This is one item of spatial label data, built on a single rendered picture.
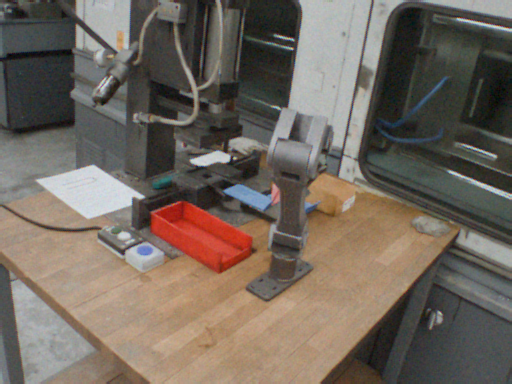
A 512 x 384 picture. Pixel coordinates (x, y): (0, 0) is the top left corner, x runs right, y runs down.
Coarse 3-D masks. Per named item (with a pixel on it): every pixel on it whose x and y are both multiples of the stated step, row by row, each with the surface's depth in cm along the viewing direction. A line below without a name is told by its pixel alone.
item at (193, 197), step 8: (240, 176) 154; (224, 184) 149; (184, 192) 143; (192, 192) 141; (200, 192) 141; (208, 192) 144; (184, 200) 144; (192, 200) 142; (200, 200) 142; (208, 200) 145; (224, 200) 153; (200, 208) 144; (208, 208) 147
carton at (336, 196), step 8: (320, 176) 166; (328, 176) 164; (272, 184) 164; (312, 184) 169; (320, 184) 167; (328, 184) 165; (336, 184) 163; (344, 184) 161; (312, 192) 155; (320, 192) 153; (328, 192) 152; (336, 192) 163; (344, 192) 161; (352, 192) 160; (312, 200) 156; (320, 200) 154; (328, 200) 152; (336, 200) 150; (344, 200) 162; (352, 200) 160; (320, 208) 155; (328, 208) 153; (336, 208) 152; (344, 208) 157
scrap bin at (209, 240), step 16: (176, 208) 136; (192, 208) 136; (160, 224) 128; (176, 224) 136; (192, 224) 137; (208, 224) 133; (224, 224) 130; (176, 240) 125; (192, 240) 121; (208, 240) 131; (224, 240) 131; (240, 240) 127; (192, 256) 123; (208, 256) 119; (224, 256) 125; (240, 256) 123
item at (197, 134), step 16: (160, 96) 147; (176, 96) 153; (192, 112) 141; (208, 112) 139; (224, 112) 141; (176, 128) 137; (192, 128) 137; (208, 128) 137; (224, 128) 141; (240, 128) 145; (192, 144) 135; (208, 144) 136
